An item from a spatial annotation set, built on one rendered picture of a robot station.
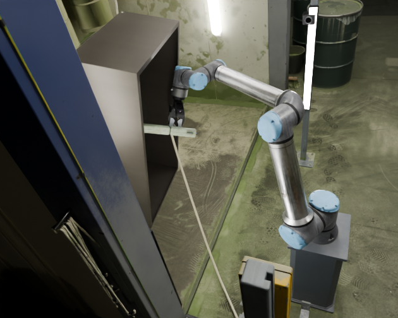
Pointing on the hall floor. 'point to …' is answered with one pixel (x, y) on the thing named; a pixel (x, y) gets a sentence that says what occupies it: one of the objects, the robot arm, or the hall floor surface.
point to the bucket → (295, 65)
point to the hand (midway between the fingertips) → (174, 131)
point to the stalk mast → (258, 289)
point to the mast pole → (306, 117)
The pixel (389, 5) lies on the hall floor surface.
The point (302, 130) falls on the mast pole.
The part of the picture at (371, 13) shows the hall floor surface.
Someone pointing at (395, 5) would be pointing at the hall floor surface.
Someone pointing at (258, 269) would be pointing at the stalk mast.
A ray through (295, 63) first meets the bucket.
